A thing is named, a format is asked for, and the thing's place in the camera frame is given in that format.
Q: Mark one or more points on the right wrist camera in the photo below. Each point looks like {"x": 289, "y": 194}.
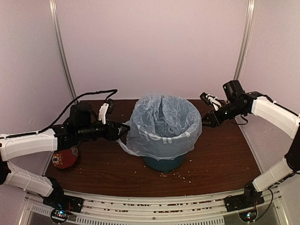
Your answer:
{"x": 209, "y": 99}

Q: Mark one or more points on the aluminium frame post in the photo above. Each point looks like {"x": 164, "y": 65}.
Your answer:
{"x": 62, "y": 54}
{"x": 246, "y": 39}

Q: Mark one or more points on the red floral bowl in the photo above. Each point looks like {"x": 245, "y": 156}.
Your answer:
{"x": 65, "y": 158}

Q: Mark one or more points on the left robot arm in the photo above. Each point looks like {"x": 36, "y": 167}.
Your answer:
{"x": 83, "y": 124}

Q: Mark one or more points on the teal plastic trash bin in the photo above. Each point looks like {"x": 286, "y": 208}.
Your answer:
{"x": 164, "y": 166}

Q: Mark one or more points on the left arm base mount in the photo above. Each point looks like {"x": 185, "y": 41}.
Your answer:
{"x": 63, "y": 208}

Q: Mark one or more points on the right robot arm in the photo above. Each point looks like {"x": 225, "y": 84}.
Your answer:
{"x": 274, "y": 137}

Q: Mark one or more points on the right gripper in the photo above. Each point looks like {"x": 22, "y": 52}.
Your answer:
{"x": 213, "y": 117}

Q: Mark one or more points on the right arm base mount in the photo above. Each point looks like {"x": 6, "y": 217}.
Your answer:
{"x": 239, "y": 204}

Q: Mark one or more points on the translucent blue plastic trash bag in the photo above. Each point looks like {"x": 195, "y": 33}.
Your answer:
{"x": 162, "y": 127}

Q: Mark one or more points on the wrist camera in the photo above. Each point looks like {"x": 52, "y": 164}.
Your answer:
{"x": 105, "y": 109}
{"x": 209, "y": 99}

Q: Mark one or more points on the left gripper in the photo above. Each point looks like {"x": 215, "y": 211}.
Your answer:
{"x": 114, "y": 135}

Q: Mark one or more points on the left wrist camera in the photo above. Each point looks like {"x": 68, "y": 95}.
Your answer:
{"x": 105, "y": 109}

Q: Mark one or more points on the left aluminium frame post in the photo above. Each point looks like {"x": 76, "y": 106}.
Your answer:
{"x": 62, "y": 54}

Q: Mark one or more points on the right aluminium frame post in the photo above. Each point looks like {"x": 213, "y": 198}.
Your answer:
{"x": 246, "y": 39}

